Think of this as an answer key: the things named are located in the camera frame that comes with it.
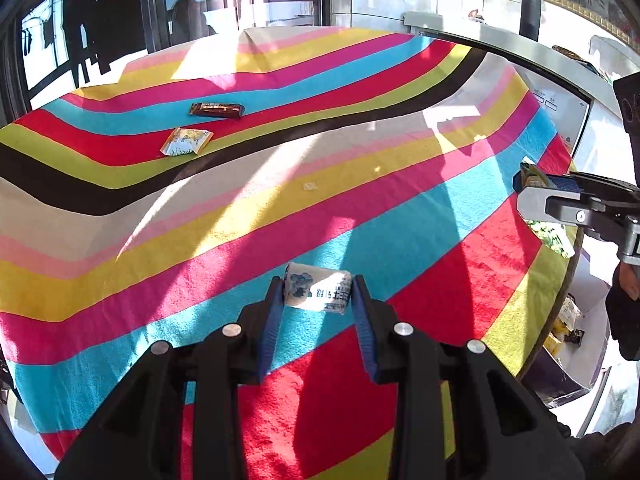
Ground white counter ledge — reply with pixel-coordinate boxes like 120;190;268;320
402;10;616;106

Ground green pea packet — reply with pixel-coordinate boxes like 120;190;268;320
519;156;577;259

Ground striped colourful tablecloth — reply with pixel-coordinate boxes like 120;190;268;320
0;25;581;480

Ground hanging dark clothes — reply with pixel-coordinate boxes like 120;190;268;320
42;0;115;87

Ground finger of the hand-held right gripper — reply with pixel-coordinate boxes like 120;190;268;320
516;187;628;233
541;170;640;198

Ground brown wafer bar packet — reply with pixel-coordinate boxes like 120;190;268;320
189;102;246;120

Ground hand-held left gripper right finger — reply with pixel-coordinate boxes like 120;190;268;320
351;275;586;480

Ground white cardboard box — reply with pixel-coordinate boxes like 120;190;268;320
517;260;616;408

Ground black upright box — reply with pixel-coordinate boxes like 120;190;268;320
520;0;543;42

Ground white yellow snack packet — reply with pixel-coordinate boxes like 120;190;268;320
159;127;214;157

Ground dark chair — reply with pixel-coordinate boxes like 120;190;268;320
169;0;217;37

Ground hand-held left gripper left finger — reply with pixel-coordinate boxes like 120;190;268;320
55;276;286;480

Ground small blue white candy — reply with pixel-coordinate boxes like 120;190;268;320
283;261;354;315

